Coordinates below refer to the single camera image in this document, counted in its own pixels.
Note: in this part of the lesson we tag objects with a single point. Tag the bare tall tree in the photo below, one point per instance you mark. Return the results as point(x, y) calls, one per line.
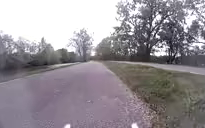
point(81, 43)

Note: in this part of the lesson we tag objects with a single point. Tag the grey asphalt path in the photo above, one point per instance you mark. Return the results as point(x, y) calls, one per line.
point(80, 93)

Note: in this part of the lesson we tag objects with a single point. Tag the row of tall trees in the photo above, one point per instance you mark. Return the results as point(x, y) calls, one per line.
point(156, 33)

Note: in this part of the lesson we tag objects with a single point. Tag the grass strip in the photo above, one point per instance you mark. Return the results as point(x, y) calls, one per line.
point(163, 90)

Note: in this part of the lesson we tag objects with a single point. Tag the robot's own part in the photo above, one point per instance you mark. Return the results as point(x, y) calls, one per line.
point(67, 126)
point(134, 125)

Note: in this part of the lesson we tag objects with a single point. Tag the row of bushes and trees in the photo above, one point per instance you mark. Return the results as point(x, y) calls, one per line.
point(26, 55)

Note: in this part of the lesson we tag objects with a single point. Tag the grey side road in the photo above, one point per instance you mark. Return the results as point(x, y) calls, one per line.
point(180, 68)

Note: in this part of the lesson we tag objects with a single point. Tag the grass verge with dirt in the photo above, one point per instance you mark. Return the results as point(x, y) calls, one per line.
point(16, 72)

